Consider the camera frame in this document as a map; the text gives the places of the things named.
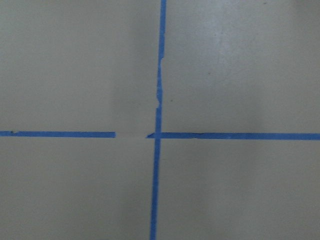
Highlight blue tape grid lines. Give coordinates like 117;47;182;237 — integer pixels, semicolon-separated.
0;0;320;240

